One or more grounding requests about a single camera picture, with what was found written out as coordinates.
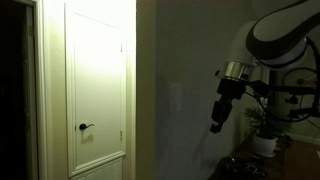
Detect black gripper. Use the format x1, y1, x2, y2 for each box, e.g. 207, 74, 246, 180
210, 79, 246, 134

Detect white wall light switch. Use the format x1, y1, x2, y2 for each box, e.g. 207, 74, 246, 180
170, 84, 182, 113

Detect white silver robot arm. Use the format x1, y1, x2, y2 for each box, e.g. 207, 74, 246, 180
210, 0, 320, 133

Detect green potted plant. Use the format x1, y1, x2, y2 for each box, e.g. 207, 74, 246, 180
244, 107, 290, 139

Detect white plant pot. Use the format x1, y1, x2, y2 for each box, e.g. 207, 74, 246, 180
253, 134, 276, 158

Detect dark bowl with items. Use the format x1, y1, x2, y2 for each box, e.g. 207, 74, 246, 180
220, 156, 268, 180

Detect bicycle in background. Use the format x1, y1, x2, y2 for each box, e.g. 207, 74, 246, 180
278, 67, 318, 108

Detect dark wooden side table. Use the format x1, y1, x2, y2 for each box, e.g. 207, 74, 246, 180
231, 135, 320, 180

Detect white panel door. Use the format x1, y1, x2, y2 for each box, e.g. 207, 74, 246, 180
65, 0, 135, 180

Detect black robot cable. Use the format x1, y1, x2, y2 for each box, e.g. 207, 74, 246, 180
244, 36, 320, 123

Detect black camera stand clamp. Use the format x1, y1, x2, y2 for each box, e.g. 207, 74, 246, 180
287, 95, 320, 120

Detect dark lever door handle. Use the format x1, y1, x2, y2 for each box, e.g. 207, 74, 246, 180
79, 123, 95, 130

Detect white door frame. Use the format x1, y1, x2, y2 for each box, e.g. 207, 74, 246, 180
18, 0, 49, 180

